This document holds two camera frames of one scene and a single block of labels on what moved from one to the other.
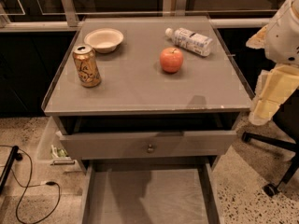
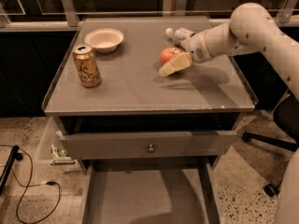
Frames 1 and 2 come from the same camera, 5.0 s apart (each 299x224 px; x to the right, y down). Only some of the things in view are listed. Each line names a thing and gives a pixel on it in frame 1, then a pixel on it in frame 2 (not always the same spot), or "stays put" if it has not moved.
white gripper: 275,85 to 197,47
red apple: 171,59 stays put
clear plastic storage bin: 51,153 stays put
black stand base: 15,155 stays put
